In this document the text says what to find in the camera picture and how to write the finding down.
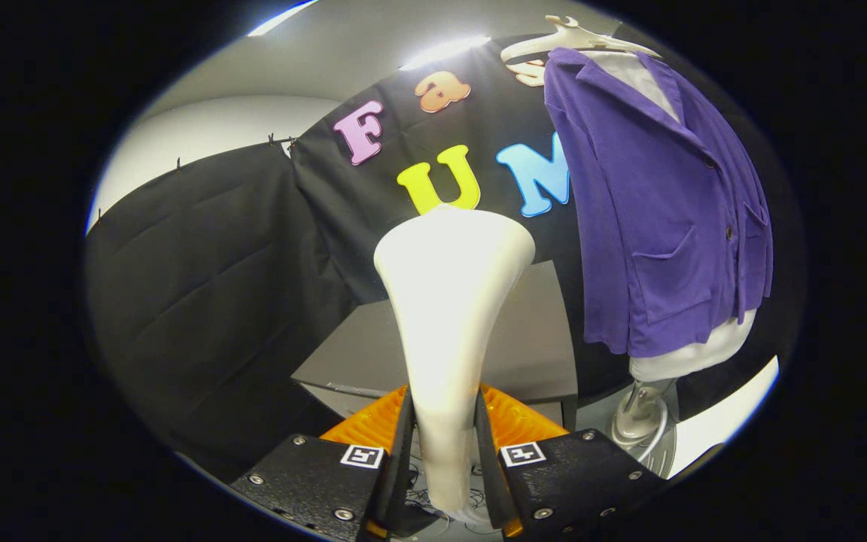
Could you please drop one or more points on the black backdrop cloth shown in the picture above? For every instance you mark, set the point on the black backdrop cloth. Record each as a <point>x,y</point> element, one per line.
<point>200,263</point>

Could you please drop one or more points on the white paper sheet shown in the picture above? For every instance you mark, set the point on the white paper sheet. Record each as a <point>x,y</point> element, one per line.
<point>727,418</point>

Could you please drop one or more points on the white plastic hanger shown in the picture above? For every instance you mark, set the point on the white plastic hanger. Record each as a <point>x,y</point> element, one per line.
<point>569,38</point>

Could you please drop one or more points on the grey drawer cabinet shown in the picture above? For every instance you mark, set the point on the grey drawer cabinet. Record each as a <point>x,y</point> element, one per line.
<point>539,339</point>

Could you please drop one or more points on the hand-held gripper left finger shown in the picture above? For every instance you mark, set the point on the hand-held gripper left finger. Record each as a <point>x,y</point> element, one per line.
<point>402,467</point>

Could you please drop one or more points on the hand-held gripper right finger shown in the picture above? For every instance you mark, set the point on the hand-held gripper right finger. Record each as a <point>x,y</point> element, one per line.
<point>488,467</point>

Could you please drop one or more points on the white garment steamer head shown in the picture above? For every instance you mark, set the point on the white garment steamer head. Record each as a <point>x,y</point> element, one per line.
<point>448,301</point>

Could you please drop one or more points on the large ceiling light panel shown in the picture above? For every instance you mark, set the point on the large ceiling light panel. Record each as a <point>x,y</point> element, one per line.
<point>275,19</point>

